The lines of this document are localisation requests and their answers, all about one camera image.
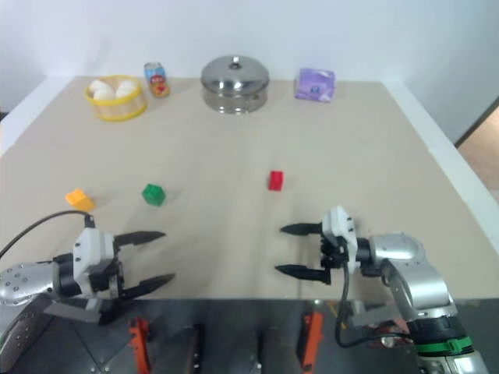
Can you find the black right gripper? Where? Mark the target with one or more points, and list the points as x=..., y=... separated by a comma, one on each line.
x=333, y=253

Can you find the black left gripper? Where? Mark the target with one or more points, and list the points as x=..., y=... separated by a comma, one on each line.
x=108, y=278

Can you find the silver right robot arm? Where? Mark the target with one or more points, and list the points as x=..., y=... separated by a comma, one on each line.
x=409, y=265

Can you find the green toy block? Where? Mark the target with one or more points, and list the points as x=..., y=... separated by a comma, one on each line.
x=153, y=194

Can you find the red toy block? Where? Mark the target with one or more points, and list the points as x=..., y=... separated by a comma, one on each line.
x=276, y=181

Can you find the orange black clamp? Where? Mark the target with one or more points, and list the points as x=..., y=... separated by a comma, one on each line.
x=139, y=343
x=312, y=339

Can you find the yellow toy block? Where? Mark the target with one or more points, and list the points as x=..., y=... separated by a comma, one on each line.
x=80, y=200

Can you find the yellow woven basket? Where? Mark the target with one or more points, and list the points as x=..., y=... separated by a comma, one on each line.
x=117, y=109

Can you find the purple tissue pack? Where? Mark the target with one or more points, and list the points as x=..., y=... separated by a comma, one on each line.
x=315, y=85

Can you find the white steamed bun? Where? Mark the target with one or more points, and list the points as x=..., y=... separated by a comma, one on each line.
x=124, y=89
x=102, y=89

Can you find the red blue drink can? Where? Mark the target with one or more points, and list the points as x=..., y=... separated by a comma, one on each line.
x=157, y=82

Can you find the stainless steel pot lid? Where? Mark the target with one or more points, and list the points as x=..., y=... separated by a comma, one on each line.
x=234, y=76

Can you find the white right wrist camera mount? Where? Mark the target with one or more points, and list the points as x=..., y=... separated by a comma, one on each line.
x=338, y=226

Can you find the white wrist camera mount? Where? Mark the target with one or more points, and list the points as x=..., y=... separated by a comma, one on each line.
x=90, y=245
x=338, y=226

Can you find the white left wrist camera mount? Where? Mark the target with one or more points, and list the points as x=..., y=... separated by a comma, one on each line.
x=90, y=245

